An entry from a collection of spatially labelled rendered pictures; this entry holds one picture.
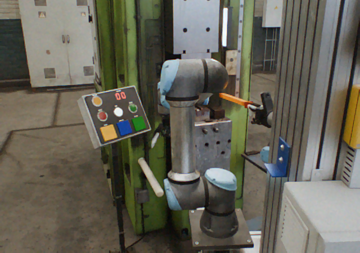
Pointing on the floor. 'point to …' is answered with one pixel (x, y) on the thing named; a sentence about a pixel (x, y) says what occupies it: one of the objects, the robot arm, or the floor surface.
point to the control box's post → (118, 195)
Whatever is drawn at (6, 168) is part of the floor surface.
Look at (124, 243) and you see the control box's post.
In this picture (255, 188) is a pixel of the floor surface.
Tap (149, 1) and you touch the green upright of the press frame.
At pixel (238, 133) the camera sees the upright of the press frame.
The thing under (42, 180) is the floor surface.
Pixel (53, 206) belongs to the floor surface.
